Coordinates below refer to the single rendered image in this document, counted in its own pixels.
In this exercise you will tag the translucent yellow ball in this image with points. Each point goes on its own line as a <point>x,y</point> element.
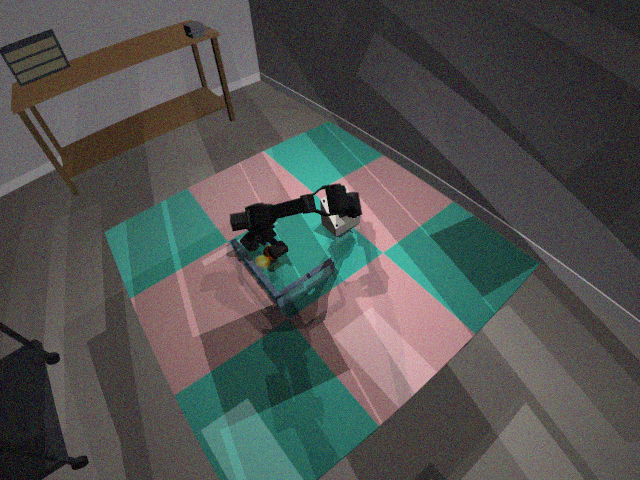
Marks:
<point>262,262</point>

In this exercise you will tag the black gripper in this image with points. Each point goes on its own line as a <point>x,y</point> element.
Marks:
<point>276,249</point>

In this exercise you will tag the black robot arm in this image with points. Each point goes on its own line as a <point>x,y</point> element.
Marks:
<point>260,216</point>

